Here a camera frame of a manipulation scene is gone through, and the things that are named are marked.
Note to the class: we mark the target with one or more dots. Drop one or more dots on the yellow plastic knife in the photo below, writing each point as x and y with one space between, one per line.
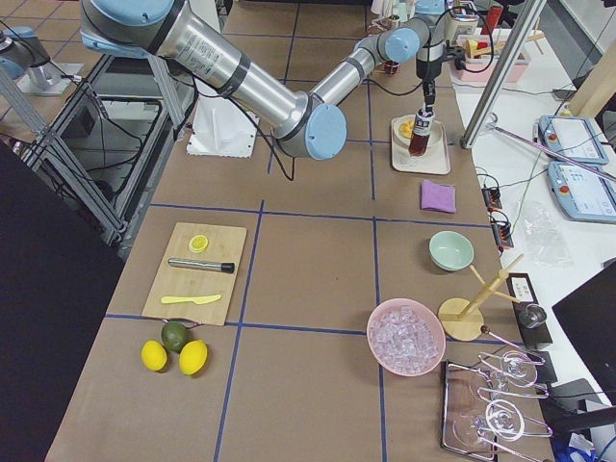
198 300

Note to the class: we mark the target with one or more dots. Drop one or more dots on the yellow lemon left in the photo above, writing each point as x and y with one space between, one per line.
153 355

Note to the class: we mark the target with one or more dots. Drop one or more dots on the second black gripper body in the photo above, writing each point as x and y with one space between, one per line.
426 68

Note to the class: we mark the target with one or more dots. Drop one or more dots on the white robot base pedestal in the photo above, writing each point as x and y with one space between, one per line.
219 128

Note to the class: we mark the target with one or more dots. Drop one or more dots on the red black connector lower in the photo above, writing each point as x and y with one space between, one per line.
501 229

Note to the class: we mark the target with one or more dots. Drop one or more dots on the folded purple cloth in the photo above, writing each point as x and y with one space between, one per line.
437 197

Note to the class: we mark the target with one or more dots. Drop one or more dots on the round cream plate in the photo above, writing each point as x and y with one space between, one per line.
436 134

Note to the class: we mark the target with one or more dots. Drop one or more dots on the upper teach pendant tablet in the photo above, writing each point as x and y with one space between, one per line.
573 137

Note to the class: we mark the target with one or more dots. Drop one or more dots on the red black connector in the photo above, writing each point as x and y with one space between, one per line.
501 229
492 198

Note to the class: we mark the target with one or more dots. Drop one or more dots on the mint green bowl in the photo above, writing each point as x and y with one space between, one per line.
451 251

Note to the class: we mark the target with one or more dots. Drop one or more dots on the wooden cutting board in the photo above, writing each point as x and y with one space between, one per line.
226 244

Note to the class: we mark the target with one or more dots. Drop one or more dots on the green lime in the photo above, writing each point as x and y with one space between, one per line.
174 336

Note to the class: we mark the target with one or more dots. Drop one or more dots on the aluminium frame post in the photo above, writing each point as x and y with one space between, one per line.
517 37

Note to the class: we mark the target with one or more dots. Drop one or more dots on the red black connector upper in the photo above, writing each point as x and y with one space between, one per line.
492 198

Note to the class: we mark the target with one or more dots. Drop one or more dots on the lower teach pendant tablet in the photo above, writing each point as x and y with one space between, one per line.
581 194

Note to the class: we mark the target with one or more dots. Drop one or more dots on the wooden stand round base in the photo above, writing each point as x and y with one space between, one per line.
461 318

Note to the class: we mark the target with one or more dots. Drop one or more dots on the glass rack metal tray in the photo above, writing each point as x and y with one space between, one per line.
481 414

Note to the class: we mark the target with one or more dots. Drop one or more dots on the lemon slice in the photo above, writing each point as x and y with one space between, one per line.
198 243

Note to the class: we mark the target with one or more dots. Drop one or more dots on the glazed ring donut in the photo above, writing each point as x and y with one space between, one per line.
405 129

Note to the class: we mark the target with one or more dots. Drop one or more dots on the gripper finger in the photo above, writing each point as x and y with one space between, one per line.
430 102
425 101

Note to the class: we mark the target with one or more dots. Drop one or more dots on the tea bottle white cap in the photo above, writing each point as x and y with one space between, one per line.
421 132

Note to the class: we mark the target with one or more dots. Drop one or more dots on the clear plastic bag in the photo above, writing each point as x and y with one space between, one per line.
544 241

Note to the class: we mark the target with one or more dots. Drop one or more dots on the second grey robot arm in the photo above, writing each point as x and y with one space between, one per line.
304 124

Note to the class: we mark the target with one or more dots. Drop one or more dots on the steel muddler black tip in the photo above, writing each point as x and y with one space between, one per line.
224 267

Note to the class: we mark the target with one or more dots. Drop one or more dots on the cream rectangular serving tray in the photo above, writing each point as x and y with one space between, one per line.
434 161

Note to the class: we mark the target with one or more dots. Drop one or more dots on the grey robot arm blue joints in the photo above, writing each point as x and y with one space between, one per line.
27 62

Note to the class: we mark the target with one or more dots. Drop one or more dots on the teach pendant tablet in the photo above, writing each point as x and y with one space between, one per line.
573 137
581 194

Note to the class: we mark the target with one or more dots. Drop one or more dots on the pink bin with cups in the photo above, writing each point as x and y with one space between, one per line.
477 56

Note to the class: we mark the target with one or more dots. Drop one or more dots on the pink bowl with ice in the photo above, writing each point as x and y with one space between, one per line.
405 337

